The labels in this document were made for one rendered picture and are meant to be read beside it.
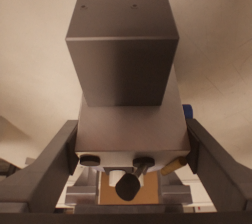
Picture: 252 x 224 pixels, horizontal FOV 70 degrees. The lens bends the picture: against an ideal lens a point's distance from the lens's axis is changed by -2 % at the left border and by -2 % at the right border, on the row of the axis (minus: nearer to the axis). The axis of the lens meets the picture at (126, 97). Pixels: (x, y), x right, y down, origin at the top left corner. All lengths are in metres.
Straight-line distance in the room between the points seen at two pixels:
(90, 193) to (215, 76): 0.22
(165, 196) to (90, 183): 0.10
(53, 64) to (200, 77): 0.18
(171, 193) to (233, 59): 0.18
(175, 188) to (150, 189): 0.38
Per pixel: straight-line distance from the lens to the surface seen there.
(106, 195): 0.66
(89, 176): 0.27
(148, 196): 0.64
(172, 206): 0.26
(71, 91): 0.27
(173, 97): 0.16
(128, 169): 0.18
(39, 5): 0.19
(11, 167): 0.88
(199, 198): 0.92
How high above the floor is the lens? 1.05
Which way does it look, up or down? 35 degrees down
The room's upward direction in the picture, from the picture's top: 180 degrees clockwise
